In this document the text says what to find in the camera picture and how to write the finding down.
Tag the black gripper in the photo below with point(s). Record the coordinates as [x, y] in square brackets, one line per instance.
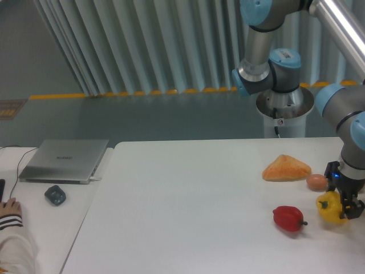
[348, 181]

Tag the yellow bell pepper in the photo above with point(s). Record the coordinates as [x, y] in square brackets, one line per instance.
[330, 208]

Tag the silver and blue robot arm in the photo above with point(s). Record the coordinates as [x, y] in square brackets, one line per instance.
[273, 75]

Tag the white sleeved forearm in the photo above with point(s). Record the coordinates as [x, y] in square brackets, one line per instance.
[17, 249]

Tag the red bell pepper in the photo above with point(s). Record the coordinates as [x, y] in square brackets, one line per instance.
[289, 218]

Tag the person's hand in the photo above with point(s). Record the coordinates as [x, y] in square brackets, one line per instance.
[10, 207]

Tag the brown egg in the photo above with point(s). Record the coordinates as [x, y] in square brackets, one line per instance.
[317, 182]

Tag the orange triangular bread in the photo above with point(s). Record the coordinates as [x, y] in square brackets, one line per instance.
[286, 168]

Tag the white corrugated partition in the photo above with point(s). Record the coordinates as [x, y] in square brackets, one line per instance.
[146, 47]

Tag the silver Huawei laptop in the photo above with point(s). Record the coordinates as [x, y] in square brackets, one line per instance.
[65, 161]

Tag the black phone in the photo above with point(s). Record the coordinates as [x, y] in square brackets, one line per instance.
[2, 188]

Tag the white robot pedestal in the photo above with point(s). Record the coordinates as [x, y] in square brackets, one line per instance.
[284, 114]

